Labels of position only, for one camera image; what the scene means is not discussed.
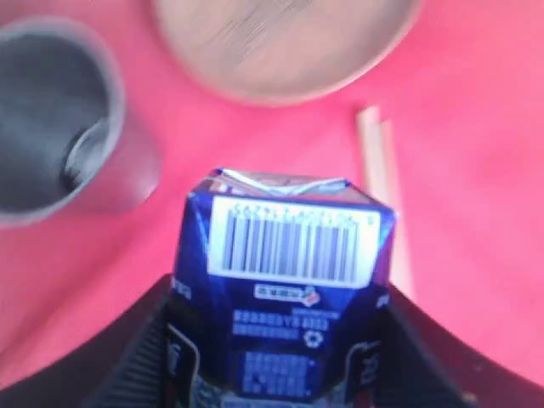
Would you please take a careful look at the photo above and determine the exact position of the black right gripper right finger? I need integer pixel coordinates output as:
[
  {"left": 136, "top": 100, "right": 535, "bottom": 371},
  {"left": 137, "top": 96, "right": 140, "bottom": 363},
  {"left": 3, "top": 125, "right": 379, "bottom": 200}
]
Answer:
[{"left": 376, "top": 286, "right": 543, "bottom": 408}]

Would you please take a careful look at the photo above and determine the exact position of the blue white milk carton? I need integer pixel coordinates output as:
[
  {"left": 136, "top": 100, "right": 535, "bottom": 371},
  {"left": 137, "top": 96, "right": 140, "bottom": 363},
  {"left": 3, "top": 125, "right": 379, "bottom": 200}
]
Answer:
[{"left": 166, "top": 168, "right": 396, "bottom": 407}]

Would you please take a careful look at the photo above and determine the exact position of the stainless steel cup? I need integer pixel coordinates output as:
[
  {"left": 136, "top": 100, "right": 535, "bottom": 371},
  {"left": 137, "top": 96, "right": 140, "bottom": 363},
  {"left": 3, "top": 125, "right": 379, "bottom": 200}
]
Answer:
[{"left": 1, "top": 16, "right": 162, "bottom": 228}]

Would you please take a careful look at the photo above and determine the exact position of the wooden chopstick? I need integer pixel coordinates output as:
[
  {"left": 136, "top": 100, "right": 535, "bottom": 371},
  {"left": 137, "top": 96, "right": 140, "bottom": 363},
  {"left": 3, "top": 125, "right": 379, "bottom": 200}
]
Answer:
[
  {"left": 381, "top": 120, "right": 416, "bottom": 300},
  {"left": 355, "top": 105, "right": 388, "bottom": 202}
]

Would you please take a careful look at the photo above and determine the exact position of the brown wooden plate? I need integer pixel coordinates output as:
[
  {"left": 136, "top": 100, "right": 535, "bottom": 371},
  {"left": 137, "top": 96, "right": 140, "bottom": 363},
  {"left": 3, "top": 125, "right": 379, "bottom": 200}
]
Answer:
[{"left": 150, "top": 0, "right": 422, "bottom": 106}]

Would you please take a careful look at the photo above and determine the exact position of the red table cloth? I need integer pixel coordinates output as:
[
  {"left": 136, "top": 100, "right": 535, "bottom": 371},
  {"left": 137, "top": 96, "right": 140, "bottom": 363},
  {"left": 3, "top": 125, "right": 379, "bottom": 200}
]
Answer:
[{"left": 1, "top": 1, "right": 543, "bottom": 387}]

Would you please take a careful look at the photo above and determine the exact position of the lower wooden chopstick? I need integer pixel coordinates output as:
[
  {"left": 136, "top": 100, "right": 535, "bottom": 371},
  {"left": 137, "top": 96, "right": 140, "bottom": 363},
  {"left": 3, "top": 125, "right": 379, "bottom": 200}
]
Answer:
[{"left": 381, "top": 120, "right": 416, "bottom": 300}]

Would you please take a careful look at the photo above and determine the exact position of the upper wooden chopstick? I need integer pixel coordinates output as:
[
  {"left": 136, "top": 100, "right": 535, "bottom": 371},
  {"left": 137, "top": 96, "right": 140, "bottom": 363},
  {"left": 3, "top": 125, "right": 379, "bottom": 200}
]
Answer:
[{"left": 355, "top": 105, "right": 388, "bottom": 202}]

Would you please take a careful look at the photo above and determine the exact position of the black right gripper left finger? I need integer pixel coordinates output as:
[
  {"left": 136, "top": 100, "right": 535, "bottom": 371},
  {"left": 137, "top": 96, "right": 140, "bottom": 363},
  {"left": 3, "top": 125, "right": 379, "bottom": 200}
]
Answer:
[{"left": 1, "top": 275, "right": 171, "bottom": 407}]

